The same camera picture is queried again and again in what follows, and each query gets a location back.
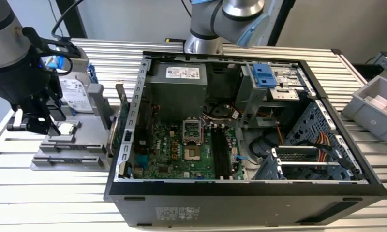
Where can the yellow tipped black strip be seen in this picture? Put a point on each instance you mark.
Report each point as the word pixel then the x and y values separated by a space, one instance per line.
pixel 167 39

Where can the black RAM slot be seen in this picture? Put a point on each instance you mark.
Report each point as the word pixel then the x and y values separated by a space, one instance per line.
pixel 216 152
pixel 223 152

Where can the blue plastic drive latch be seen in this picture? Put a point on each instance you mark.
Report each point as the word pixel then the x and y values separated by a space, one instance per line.
pixel 263 77

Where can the white box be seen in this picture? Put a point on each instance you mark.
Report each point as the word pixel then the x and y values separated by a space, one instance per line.
pixel 379 101

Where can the black PC case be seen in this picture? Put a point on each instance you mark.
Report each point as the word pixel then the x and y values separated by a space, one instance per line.
pixel 212 207

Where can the grey power supply unit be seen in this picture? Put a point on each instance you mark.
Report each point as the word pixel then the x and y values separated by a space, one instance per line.
pixel 177 96

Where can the silver drive cage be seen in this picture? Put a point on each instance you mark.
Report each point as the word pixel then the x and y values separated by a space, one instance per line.
pixel 283 94

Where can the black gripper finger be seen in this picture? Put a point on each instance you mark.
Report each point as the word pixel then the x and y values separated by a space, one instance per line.
pixel 34 124

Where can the black frame post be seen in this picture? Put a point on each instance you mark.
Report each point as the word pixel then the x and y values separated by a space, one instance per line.
pixel 73 26
pixel 284 19

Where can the green graphics card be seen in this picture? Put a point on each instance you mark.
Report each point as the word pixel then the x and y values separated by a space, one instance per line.
pixel 121 113

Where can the hard disk in blue carrier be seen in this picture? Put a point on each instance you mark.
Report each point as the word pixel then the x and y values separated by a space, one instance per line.
pixel 74 96

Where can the green motherboard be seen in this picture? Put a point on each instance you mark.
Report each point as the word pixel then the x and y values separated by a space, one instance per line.
pixel 164 154

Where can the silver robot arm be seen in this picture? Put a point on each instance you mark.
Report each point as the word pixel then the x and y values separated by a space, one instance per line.
pixel 1 43

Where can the grey parts rack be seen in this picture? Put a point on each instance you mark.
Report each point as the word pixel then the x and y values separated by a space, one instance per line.
pixel 89 135

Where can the silver CPU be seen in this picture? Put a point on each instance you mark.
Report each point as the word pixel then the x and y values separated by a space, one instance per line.
pixel 66 129

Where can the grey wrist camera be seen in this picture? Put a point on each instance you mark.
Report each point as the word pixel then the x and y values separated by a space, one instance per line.
pixel 78 60

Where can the grey plastic bin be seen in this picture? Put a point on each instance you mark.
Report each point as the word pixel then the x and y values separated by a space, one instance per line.
pixel 371 123

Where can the metal disk bay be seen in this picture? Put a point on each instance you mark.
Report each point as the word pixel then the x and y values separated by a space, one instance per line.
pixel 296 150

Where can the CPU socket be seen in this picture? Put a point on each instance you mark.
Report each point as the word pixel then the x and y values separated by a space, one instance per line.
pixel 193 152

